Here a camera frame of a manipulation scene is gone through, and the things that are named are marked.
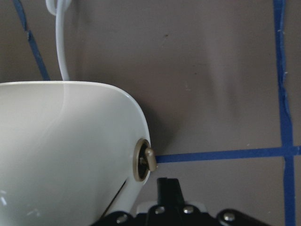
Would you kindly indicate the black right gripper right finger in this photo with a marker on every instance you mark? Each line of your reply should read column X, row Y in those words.
column 182, row 213

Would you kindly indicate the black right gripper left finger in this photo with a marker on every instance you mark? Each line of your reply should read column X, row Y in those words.
column 159, row 214

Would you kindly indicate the white two-slot toaster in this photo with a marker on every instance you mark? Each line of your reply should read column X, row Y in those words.
column 71, row 152

